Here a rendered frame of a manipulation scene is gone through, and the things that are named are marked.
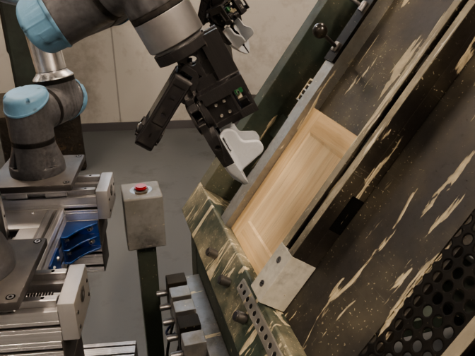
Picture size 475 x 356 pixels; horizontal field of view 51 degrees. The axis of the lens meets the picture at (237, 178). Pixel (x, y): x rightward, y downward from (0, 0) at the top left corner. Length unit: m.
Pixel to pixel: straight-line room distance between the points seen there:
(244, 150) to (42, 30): 0.29
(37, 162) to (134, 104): 3.59
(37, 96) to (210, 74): 0.84
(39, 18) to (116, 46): 4.25
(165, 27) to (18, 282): 0.61
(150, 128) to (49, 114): 0.82
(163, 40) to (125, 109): 4.42
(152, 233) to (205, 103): 1.00
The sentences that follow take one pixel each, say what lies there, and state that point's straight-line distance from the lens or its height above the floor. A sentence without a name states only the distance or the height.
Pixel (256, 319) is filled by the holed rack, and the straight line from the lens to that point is 1.11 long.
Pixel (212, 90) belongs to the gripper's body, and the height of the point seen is 1.45.
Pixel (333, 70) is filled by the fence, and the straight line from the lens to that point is 1.36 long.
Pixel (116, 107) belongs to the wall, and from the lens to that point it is 5.03.
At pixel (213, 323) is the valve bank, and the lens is 1.33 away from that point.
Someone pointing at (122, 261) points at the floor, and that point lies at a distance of 2.94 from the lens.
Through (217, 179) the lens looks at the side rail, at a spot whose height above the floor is 0.94.
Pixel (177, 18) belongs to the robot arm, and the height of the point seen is 1.54.
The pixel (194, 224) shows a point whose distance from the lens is 1.56.
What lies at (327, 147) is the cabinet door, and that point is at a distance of 1.22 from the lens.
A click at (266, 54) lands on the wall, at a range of 4.94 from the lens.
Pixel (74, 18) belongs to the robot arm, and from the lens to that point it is 0.64.
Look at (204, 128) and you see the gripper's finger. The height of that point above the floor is 1.40.
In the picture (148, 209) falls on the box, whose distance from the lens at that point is 1.55.
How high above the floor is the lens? 1.60
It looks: 24 degrees down
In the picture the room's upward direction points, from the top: straight up
